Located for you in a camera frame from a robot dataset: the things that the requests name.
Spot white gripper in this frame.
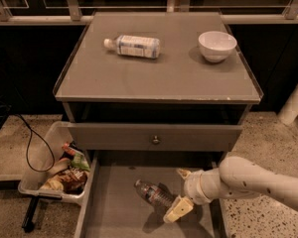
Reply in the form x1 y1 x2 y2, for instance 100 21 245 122
163 169 211 223

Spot clear water bottle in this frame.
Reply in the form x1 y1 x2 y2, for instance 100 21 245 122
134 179 174 208

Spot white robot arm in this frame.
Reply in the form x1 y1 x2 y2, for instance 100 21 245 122
163 156 298 223

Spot brass drawer knob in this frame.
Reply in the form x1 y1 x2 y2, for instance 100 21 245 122
151 136 161 145

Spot grey open middle drawer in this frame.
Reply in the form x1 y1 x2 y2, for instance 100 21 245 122
74 151 228 238

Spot grey drawer cabinet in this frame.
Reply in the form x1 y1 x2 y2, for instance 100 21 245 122
52 11 264 238

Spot grey top drawer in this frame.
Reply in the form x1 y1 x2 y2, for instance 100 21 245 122
69 123 242 152

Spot white labelled plastic bottle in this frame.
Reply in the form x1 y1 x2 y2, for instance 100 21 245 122
103 35 160 60

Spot green snack bag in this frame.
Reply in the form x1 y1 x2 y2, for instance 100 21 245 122
62 143 90 172

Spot brown snack bag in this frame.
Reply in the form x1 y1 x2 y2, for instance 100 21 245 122
41 168 89 193

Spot clear plastic bin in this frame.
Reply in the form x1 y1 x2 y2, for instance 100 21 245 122
18 121 84 205

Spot white ceramic bowl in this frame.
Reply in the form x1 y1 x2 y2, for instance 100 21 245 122
198 31 237 62

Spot metal window railing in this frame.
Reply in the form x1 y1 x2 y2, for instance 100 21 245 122
0 0 298 25

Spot black cable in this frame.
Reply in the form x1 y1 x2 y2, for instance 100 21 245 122
0 94 57 174

